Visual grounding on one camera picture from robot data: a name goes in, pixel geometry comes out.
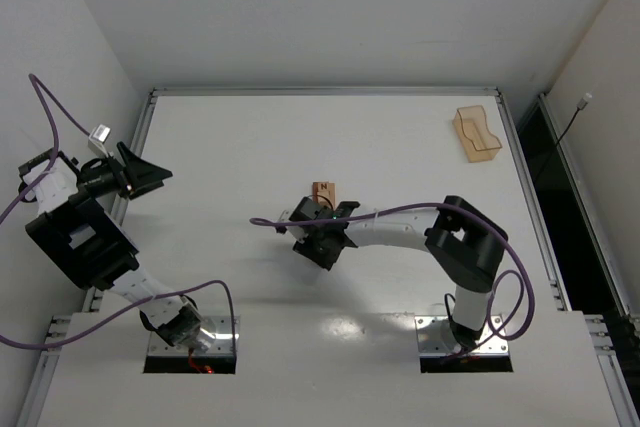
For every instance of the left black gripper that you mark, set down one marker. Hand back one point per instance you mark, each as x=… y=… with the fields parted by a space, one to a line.
x=126 y=179

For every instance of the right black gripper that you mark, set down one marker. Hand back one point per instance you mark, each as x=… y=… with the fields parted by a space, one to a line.
x=314 y=249

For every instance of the wood cube letter N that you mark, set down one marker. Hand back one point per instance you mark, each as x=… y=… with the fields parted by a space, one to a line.
x=323 y=189

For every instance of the clear orange plastic box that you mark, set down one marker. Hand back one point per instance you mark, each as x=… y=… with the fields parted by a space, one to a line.
x=478 y=142

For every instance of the light wood long block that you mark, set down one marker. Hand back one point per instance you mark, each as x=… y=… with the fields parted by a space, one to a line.
x=332 y=193

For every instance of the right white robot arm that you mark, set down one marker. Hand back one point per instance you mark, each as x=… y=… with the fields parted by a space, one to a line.
x=466 y=244

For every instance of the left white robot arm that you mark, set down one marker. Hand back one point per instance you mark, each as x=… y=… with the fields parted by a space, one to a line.
x=90 y=247

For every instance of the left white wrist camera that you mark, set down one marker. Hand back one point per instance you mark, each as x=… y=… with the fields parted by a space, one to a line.
x=97 y=140

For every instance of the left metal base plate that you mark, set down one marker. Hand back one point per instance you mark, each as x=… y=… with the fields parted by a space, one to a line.
x=214 y=339

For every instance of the metal base plate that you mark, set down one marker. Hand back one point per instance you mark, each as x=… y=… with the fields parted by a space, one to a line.
x=436 y=341
x=214 y=339

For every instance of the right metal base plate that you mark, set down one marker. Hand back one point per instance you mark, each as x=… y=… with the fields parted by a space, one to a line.
x=436 y=341

